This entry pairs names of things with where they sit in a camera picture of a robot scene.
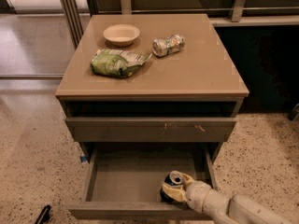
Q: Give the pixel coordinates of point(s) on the crushed silver can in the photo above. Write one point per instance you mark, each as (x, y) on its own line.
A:
(165, 46)

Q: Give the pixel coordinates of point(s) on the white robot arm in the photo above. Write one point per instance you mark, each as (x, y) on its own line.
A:
(241, 209)

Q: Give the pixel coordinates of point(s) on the grey open middle drawer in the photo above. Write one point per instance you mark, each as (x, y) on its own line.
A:
(123, 183)

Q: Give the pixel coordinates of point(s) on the black object on floor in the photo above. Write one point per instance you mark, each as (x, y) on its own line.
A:
(44, 215)

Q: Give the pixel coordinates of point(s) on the green chip bag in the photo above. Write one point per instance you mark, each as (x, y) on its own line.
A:
(117, 63)

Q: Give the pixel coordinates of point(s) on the blue tape piece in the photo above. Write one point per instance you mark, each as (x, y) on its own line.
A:
(83, 158)

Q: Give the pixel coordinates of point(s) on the beige paper bowl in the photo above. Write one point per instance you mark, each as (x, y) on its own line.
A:
(121, 35)

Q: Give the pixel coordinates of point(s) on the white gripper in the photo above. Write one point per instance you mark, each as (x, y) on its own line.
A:
(198, 192)

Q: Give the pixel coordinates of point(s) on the grey top drawer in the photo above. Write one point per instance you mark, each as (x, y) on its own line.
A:
(153, 130)

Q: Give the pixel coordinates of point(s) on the blue Pepsi can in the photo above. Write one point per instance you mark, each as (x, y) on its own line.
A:
(172, 180)

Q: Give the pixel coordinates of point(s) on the metal railing frame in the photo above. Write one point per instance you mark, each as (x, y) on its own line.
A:
(222, 12)

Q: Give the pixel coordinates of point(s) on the grey drawer cabinet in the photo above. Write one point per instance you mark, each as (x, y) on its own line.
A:
(200, 81)

